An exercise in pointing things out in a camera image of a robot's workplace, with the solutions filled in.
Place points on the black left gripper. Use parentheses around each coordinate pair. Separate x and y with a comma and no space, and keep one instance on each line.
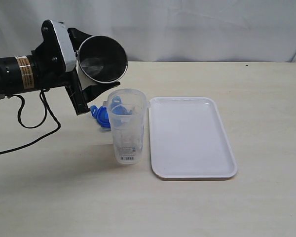
(51,73)

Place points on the stainless steel tumbler cup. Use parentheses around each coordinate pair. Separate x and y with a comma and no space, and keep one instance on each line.
(102,59)

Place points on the blue plastic container lid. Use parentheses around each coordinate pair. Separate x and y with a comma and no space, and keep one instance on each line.
(99,116)

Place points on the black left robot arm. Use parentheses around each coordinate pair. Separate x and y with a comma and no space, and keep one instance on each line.
(19,75)

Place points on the clear plastic tall container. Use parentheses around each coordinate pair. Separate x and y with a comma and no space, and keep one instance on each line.
(128,144)

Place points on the white rectangular plastic tray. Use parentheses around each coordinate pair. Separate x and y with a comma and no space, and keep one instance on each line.
(188,140)

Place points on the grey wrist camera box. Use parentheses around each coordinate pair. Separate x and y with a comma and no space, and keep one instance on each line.
(66,48)

